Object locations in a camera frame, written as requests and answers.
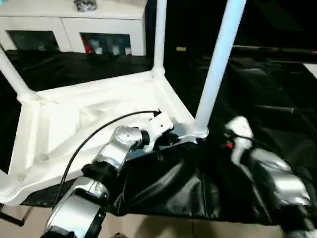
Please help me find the white plastic table top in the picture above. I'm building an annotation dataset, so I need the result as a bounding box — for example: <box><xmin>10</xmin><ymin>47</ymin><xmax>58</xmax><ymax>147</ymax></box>
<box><xmin>0</xmin><ymin>69</ymin><xmax>209</xmax><ymax>207</ymax></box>

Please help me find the black plastic mat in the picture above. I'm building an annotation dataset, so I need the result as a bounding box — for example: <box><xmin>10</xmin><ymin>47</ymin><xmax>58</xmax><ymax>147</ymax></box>
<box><xmin>0</xmin><ymin>48</ymin><xmax>317</xmax><ymax>227</ymax></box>

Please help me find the white flat board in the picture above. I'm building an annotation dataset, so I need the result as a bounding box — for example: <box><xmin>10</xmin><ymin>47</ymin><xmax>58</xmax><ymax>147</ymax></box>
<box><xmin>303</xmin><ymin>63</ymin><xmax>317</xmax><ymax>78</ymax></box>

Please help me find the white glass-door cabinet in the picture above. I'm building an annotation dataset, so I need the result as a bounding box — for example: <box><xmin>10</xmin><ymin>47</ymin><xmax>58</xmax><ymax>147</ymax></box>
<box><xmin>0</xmin><ymin>0</ymin><xmax>147</xmax><ymax>57</ymax></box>

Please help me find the grey object on cabinet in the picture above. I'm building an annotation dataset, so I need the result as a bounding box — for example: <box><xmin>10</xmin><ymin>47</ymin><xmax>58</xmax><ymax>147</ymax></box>
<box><xmin>73</xmin><ymin>0</ymin><xmax>98</xmax><ymax>12</ymax></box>

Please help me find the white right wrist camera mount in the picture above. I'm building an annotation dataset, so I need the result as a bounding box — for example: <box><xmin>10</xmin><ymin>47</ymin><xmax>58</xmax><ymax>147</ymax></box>
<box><xmin>226</xmin><ymin>116</ymin><xmax>254</xmax><ymax>165</ymax></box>

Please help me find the black folding table frame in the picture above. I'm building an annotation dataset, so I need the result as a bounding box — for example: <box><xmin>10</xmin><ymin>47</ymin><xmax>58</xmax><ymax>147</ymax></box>
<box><xmin>0</xmin><ymin>203</ymin><xmax>32</xmax><ymax>228</ymax></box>

